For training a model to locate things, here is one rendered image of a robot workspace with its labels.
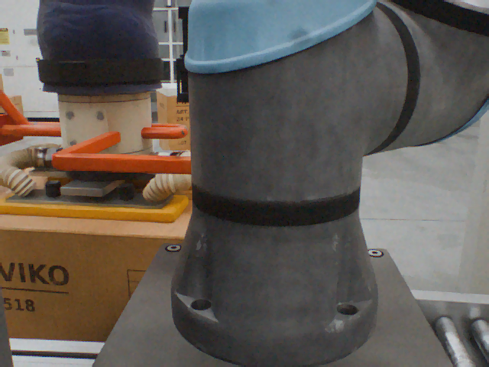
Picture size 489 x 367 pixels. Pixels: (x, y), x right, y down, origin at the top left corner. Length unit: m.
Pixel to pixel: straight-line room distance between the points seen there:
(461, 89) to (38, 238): 0.66
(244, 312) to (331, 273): 0.06
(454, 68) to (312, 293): 0.19
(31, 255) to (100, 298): 0.13
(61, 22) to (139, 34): 0.12
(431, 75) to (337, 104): 0.09
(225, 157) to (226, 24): 0.07
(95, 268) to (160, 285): 0.41
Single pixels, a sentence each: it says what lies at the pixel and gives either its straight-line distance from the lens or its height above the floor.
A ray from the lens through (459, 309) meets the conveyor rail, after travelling 1.37.
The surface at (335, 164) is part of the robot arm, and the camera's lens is 0.27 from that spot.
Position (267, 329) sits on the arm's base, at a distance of 0.28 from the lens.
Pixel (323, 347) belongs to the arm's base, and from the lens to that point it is 0.30.
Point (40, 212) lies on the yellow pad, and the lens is 0.87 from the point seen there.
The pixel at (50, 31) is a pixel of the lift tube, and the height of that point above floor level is 1.25.
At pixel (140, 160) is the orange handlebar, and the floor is 1.08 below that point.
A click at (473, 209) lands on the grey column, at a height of 0.61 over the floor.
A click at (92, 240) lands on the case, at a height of 0.93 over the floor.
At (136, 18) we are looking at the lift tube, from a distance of 0.84.
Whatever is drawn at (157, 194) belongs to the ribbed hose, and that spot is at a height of 0.99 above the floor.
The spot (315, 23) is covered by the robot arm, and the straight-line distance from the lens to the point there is 0.26.
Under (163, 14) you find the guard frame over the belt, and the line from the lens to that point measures 8.25.
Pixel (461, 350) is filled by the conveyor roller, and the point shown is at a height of 0.55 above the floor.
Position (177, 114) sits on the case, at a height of 0.87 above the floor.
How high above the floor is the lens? 1.22
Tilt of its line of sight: 16 degrees down
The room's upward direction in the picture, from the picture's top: straight up
